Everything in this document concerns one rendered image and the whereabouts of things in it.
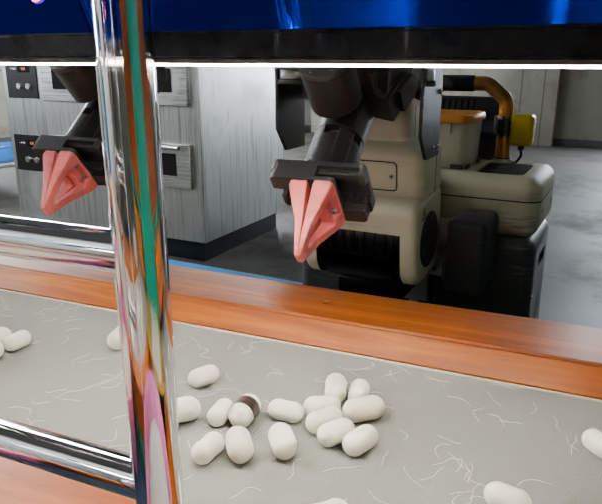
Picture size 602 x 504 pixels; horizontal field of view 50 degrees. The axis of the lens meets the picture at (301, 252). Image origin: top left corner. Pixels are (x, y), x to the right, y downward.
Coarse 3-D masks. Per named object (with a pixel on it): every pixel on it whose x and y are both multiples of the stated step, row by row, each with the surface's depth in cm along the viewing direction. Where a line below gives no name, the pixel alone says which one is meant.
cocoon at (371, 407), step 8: (352, 400) 55; (360, 400) 55; (368, 400) 55; (376, 400) 55; (344, 408) 55; (352, 408) 55; (360, 408) 55; (368, 408) 55; (376, 408) 55; (384, 408) 56; (352, 416) 55; (360, 416) 55; (368, 416) 55; (376, 416) 55
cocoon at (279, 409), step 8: (272, 400) 56; (280, 400) 56; (272, 408) 55; (280, 408) 55; (288, 408) 55; (296, 408) 55; (272, 416) 55; (280, 416) 55; (288, 416) 55; (296, 416) 55
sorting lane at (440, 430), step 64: (0, 320) 77; (64, 320) 77; (0, 384) 62; (64, 384) 62; (256, 384) 62; (320, 384) 62; (384, 384) 62; (448, 384) 62; (512, 384) 62; (128, 448) 52; (256, 448) 52; (320, 448) 52; (384, 448) 52; (448, 448) 52; (512, 448) 52; (576, 448) 52
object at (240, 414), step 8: (256, 400) 56; (232, 408) 54; (240, 408) 54; (248, 408) 54; (232, 416) 54; (240, 416) 54; (248, 416) 54; (232, 424) 54; (240, 424) 54; (248, 424) 54
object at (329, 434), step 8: (328, 424) 52; (336, 424) 52; (344, 424) 52; (352, 424) 52; (320, 432) 51; (328, 432) 51; (336, 432) 51; (344, 432) 52; (320, 440) 51; (328, 440) 51; (336, 440) 51
